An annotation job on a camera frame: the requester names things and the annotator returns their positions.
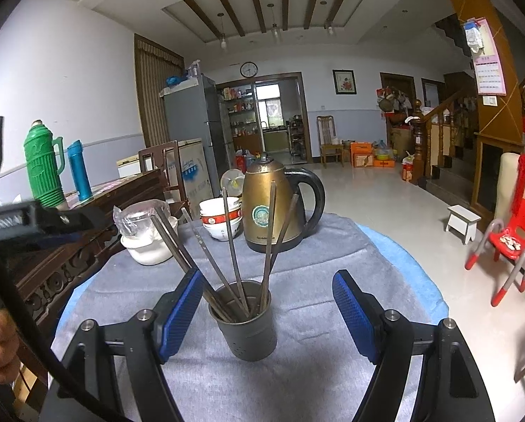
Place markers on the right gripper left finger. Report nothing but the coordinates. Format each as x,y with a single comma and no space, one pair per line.
146,341

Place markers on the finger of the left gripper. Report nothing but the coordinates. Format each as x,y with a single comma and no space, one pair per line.
56,222

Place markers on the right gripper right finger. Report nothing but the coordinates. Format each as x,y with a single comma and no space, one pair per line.
450,386

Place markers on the person left hand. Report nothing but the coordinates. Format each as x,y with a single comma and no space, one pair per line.
9,344

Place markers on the dark carved wooden sideboard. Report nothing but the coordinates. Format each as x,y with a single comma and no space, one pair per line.
45,279

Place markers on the green thermos jug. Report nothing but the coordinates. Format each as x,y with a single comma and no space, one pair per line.
45,160

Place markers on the blue thermos bottle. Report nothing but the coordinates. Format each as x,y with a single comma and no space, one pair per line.
79,173

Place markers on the clear bag with bowls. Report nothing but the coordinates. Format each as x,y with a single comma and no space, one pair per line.
135,220

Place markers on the blue table cover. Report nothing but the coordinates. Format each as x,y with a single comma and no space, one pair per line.
426,291

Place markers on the white plastic basin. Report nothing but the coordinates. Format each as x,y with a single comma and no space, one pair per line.
145,244

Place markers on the grey metal utensil cup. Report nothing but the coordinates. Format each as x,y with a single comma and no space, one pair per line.
250,339

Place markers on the dark wooden chair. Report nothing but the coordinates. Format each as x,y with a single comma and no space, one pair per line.
166,158

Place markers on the grey table cloth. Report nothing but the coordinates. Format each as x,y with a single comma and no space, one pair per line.
315,372

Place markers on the white chest freezer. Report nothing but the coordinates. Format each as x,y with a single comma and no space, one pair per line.
185,175

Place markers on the red plastic child chair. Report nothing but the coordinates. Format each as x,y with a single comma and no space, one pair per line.
507,240

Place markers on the red white stacked bowls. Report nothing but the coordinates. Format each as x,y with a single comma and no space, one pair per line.
215,217

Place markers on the small white stool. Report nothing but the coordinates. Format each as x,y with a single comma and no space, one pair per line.
463,221

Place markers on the grey refrigerator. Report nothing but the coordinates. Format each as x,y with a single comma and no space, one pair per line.
194,109

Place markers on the small white desk fan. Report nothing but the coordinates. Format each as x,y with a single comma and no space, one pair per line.
232,181

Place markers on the gold electric kettle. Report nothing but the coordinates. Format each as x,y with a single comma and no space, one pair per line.
255,203

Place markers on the wooden stair railing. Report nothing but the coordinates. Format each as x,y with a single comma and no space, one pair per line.
441,132

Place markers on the wooden chair by door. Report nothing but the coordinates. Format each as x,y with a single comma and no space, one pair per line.
329,143

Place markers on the round wall clock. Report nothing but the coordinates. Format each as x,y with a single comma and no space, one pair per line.
249,69

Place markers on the wall calendar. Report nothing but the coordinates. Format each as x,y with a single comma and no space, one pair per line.
486,61

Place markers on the framed wall picture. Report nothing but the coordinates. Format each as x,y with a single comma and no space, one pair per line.
344,82

